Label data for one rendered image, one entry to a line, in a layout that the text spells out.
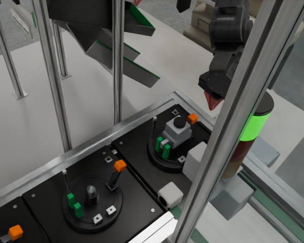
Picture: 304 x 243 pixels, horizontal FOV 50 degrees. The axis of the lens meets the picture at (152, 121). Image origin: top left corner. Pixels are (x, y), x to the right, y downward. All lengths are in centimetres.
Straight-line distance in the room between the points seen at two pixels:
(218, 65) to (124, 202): 38
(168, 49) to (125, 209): 76
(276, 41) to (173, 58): 103
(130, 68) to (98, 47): 13
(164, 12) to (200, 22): 165
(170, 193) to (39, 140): 46
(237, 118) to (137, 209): 47
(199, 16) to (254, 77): 122
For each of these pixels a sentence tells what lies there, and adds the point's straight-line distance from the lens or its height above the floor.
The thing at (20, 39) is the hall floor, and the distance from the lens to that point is 288.
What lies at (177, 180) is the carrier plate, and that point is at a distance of 84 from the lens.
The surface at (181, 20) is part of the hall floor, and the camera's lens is 312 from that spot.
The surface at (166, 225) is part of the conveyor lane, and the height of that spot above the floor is 95.
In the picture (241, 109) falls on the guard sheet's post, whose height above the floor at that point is 143.
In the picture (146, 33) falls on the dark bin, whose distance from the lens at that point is 84.
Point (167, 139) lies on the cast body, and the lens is 81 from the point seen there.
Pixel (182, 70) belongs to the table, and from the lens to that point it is 127.
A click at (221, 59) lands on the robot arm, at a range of 70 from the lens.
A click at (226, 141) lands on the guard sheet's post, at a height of 137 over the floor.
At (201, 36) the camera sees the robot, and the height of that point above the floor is 80.
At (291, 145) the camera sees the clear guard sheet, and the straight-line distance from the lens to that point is 37.
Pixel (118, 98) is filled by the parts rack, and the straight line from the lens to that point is 91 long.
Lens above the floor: 169
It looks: 51 degrees down
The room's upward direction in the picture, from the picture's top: 8 degrees clockwise
